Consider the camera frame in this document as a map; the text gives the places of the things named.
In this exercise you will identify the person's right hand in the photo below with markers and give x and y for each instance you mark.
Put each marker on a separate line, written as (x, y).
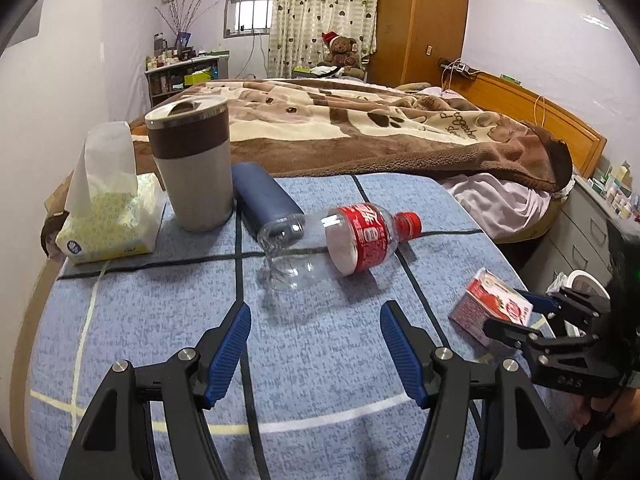
(622, 410)

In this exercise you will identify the pink bed sheet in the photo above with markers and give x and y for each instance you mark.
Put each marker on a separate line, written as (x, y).
(500, 205)

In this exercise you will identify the row of small boxes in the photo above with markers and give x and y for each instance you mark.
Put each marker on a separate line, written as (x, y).
(617, 190)

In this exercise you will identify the green box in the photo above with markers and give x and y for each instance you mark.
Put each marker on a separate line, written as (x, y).
(197, 78)

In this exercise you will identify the wooden headboard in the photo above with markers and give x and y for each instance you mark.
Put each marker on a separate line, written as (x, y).
(550, 110)

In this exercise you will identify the wooden wardrobe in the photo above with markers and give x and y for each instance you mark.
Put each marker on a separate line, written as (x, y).
(415, 20)

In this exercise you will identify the clear plastic bin bag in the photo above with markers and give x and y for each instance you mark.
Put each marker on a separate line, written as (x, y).
(556, 286)

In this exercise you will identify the heart print curtain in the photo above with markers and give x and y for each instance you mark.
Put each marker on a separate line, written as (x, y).
(310, 10)

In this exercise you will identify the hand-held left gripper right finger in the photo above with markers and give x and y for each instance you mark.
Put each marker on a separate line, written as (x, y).
(400, 355)

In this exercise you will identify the grey nightstand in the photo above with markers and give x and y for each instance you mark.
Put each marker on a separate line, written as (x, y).
(580, 220)

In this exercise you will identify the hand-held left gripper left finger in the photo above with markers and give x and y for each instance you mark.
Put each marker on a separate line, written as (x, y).
(230, 345)

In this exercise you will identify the dark blue case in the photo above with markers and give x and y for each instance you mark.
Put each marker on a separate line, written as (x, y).
(255, 195)

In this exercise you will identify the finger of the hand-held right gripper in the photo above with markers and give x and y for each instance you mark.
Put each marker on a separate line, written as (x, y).
(505, 332)
(540, 300)

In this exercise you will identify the clear red-label plastic bottle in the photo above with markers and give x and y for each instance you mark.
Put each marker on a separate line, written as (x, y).
(360, 235)

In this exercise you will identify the blue patterned tablecloth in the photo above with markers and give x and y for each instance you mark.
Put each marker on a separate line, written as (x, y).
(325, 320)

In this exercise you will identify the barred window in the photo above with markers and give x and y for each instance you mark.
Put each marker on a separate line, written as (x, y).
(250, 12)

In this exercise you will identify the power strip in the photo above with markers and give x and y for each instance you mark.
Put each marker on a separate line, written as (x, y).
(460, 67)

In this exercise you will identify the pink milk carton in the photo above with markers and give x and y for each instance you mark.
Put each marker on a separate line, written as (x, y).
(480, 305)

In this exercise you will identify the brown and white tumbler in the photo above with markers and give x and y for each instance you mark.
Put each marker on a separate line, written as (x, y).
(195, 185)

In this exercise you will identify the yellow tissue pack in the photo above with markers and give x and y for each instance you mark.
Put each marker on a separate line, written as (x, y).
(115, 220)

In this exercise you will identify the brown teddy bear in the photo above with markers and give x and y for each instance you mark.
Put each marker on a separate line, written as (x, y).
(342, 50)

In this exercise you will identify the brown printed blanket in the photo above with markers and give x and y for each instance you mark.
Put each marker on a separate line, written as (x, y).
(350, 125)

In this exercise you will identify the white trash bin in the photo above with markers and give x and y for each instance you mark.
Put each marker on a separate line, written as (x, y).
(585, 277)

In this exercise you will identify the dry branches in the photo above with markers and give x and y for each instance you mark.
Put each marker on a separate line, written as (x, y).
(185, 12)

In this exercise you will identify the cluttered shelf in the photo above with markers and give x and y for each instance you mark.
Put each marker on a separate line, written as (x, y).
(165, 80)

